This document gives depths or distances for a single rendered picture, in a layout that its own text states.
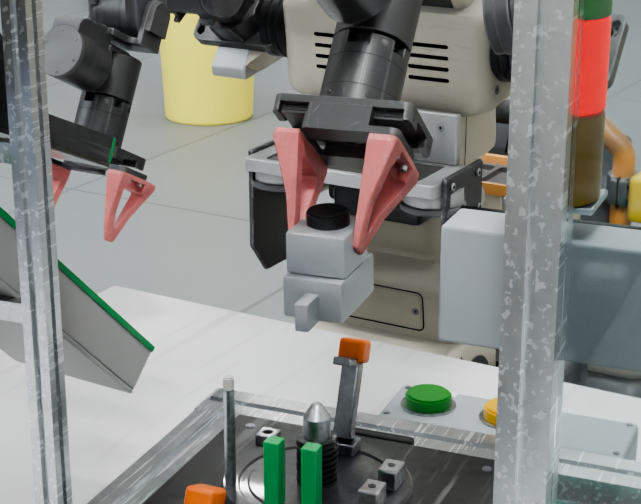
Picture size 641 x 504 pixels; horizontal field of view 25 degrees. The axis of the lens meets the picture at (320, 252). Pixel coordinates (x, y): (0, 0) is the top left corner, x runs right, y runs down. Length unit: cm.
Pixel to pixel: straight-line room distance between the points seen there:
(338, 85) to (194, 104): 519
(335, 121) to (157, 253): 364
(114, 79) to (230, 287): 273
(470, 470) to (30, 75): 44
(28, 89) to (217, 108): 519
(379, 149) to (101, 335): 31
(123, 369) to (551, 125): 55
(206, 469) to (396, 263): 73
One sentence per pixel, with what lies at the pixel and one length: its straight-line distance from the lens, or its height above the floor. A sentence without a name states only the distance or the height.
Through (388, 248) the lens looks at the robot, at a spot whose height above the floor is 91.
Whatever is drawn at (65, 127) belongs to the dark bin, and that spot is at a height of 123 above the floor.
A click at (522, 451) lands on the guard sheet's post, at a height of 112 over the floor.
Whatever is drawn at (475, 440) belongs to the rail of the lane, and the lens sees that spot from 120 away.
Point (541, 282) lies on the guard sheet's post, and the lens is 78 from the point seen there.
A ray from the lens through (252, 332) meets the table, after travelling 168.
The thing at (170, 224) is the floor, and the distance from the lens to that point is 490.
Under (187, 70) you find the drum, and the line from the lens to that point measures 617.
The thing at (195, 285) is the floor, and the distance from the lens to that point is 433.
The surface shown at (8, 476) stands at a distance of 139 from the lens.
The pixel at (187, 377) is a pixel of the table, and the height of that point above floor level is 86.
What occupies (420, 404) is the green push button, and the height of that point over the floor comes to 97.
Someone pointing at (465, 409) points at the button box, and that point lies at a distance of 126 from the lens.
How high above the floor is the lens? 149
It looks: 19 degrees down
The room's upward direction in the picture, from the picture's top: straight up
